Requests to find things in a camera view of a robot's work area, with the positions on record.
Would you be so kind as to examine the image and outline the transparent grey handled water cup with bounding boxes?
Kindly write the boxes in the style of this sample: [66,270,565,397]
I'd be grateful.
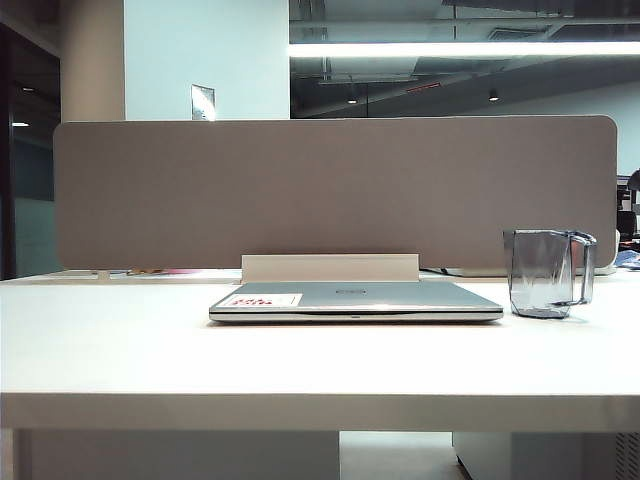
[502,228,598,319]

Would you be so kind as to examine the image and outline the silver closed laptop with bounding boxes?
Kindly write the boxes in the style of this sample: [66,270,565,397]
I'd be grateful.
[208,280,504,324]

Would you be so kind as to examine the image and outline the beige fabric desk partition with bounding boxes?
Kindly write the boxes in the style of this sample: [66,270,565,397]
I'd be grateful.
[52,115,621,271]

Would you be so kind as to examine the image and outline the red and white sticker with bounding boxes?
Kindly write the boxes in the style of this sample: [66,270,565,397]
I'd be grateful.
[215,293,305,309]

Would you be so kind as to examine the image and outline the colourful papers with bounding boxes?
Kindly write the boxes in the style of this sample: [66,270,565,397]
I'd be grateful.
[107,268,202,277]

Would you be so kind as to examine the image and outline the long white ceiling light strip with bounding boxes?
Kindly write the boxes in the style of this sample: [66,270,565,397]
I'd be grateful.
[288,40,640,58]

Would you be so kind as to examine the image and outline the dark office chair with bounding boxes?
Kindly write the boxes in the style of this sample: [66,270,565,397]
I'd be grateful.
[616,168,640,242]

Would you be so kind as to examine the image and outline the framed wall notice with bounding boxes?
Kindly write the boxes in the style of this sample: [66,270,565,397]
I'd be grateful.
[190,83,217,122]

